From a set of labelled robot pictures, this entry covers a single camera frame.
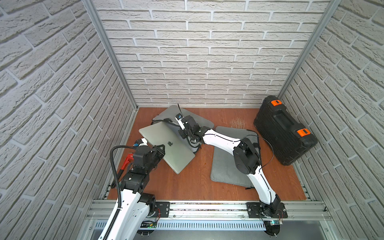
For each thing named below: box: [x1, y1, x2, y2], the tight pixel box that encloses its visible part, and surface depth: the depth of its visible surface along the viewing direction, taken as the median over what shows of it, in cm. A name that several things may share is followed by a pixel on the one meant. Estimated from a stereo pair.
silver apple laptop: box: [138, 121, 196, 175], surface depth 89 cm
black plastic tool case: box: [253, 95, 318, 166], surface depth 83 cm
